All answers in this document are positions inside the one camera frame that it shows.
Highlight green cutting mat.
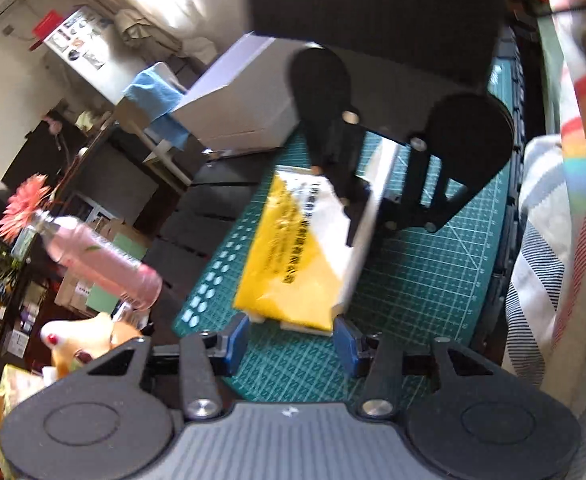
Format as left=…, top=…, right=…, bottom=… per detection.
left=172, top=55, right=520, bottom=406

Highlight white and yellow shopping bag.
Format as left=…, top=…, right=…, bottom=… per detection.
left=233, top=137, right=399, bottom=337

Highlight colourful striped cloth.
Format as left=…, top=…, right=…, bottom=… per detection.
left=504, top=0, right=586, bottom=480

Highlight pink paper flower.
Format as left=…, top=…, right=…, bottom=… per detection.
left=0, top=173, right=55, bottom=242

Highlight red box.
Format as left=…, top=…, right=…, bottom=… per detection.
left=31, top=9, right=67, bottom=52

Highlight grey hanging cloth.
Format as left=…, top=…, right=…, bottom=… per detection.
left=114, top=8, right=155, bottom=47

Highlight blue towel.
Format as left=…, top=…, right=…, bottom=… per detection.
left=122, top=70, right=192, bottom=149

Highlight flat cardboard boxes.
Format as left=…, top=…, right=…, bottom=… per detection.
left=53, top=217, right=149, bottom=318

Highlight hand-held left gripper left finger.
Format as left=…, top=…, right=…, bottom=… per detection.
left=78, top=312, right=251, bottom=422

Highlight pink plastic bottle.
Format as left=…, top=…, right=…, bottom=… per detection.
left=33, top=210, right=164, bottom=312

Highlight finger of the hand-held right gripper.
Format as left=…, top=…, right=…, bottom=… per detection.
left=302, top=109, right=375, bottom=249
left=380, top=136, right=480, bottom=242

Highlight white chair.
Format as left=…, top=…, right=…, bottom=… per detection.
left=114, top=61, right=210, bottom=187

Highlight white cardboard box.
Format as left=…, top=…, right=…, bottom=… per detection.
left=172, top=31, right=305, bottom=153

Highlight yellow tissue box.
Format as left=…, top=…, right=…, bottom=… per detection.
left=0, top=364, right=56, bottom=468

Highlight orange toy kettle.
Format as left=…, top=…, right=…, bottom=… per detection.
left=38, top=311, right=145, bottom=382

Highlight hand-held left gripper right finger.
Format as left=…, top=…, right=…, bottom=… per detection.
left=333, top=315, right=514, bottom=421

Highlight green board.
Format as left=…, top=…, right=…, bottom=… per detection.
left=86, top=232, right=150, bottom=315

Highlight silver refrigerator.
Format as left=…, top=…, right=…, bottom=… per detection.
left=30, top=4, right=141, bottom=107

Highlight black monitor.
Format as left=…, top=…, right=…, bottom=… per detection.
left=2, top=119, right=91, bottom=193

